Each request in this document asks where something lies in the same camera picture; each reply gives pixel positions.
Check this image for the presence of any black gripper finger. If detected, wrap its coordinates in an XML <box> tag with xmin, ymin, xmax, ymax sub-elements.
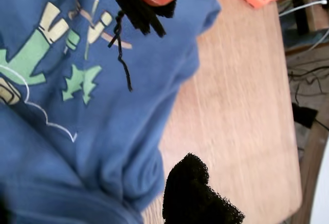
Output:
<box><xmin>161</xmin><ymin>153</ymin><xmax>246</xmax><ymax>224</ymax></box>

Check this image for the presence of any white charging cable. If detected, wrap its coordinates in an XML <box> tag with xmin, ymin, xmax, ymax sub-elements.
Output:
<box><xmin>279</xmin><ymin>0</ymin><xmax>328</xmax><ymax>18</ymax></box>

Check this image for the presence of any blue printed T-shirt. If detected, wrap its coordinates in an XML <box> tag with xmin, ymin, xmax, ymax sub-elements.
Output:
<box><xmin>0</xmin><ymin>0</ymin><xmax>222</xmax><ymax>224</ymax></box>

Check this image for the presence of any black table clamp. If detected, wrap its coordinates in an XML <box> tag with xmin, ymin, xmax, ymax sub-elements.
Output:
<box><xmin>291</xmin><ymin>102</ymin><xmax>319</xmax><ymax>128</ymax></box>

